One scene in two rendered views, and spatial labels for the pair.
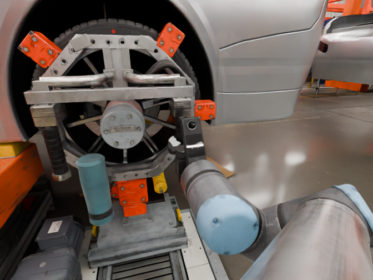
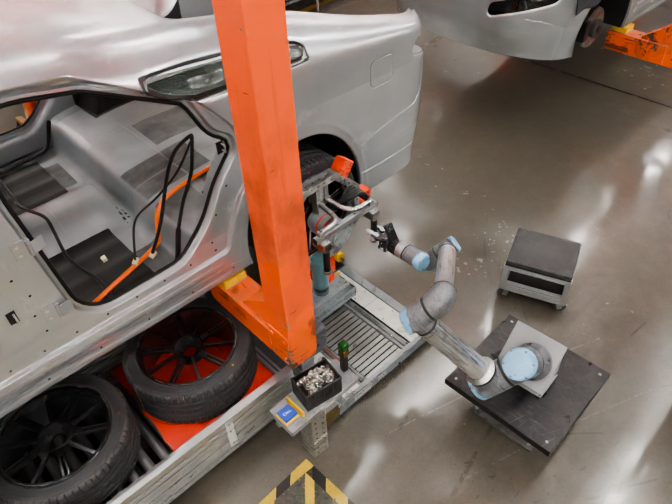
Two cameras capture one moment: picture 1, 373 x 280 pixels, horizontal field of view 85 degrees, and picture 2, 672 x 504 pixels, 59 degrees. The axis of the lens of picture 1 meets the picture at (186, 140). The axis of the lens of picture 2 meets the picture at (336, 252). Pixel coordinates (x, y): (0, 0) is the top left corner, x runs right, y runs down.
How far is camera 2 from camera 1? 2.67 m
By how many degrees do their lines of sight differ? 31
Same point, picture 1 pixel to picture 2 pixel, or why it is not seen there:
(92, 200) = (324, 281)
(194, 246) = (360, 292)
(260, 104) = (389, 165)
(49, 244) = not seen: hidden behind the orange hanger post
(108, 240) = not seen: hidden behind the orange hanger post
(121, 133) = (342, 238)
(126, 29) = (315, 167)
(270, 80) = (394, 146)
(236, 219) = (424, 259)
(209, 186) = (412, 252)
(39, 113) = (326, 247)
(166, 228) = (339, 286)
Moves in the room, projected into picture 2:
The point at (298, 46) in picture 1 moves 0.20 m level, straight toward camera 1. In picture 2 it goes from (409, 116) to (414, 134)
